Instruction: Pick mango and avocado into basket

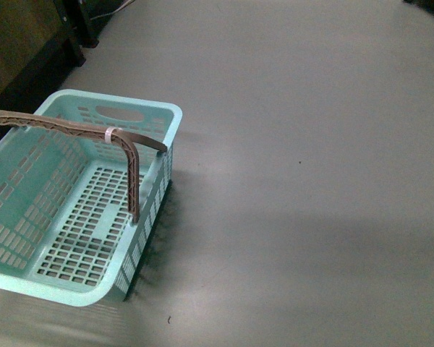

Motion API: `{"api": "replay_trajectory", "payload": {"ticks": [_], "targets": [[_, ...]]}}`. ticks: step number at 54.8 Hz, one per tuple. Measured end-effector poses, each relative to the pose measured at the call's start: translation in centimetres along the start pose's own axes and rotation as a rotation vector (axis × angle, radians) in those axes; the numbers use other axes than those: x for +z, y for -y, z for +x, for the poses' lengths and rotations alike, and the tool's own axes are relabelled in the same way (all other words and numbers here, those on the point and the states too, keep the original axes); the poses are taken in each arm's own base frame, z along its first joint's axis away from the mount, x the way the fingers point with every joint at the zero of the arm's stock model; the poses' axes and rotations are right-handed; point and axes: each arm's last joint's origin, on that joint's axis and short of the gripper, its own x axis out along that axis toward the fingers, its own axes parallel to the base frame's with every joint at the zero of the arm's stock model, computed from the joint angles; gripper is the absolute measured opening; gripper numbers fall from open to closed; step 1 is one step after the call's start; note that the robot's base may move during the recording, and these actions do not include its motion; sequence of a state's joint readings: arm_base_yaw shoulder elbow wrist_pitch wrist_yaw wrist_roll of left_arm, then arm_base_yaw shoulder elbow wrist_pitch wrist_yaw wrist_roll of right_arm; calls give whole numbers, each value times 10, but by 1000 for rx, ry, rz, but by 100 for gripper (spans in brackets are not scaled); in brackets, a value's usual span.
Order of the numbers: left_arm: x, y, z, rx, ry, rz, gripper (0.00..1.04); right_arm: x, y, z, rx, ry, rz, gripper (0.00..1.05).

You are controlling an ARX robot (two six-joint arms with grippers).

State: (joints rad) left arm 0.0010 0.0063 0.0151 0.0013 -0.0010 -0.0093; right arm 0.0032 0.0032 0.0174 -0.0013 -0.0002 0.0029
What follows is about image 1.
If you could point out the white zip tie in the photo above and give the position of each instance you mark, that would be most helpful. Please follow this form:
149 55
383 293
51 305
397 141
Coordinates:
109 133

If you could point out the dark wooden furniture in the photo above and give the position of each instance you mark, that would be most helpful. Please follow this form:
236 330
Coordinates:
31 32

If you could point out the brown basket handle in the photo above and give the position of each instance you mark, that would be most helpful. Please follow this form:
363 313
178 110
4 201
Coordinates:
127 141

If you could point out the light teal plastic basket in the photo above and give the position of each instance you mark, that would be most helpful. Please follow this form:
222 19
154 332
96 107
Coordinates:
66 234

